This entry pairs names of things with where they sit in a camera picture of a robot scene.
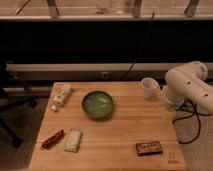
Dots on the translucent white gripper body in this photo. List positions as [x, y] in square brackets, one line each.
[168, 114]

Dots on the white ceramic cup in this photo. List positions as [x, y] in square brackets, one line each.
[150, 88]

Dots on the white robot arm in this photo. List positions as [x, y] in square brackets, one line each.
[186, 81]

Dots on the green ceramic bowl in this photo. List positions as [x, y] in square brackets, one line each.
[97, 104]

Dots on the dark orange small box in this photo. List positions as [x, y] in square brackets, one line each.
[149, 148]

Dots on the white wrapped packet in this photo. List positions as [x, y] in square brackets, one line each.
[73, 140]

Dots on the white toothpaste tube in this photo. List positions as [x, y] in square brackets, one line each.
[60, 99]

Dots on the red-brown snack bar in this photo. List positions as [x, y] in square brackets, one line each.
[48, 143]

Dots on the white baseboard heater rail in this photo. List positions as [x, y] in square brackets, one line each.
[90, 67]

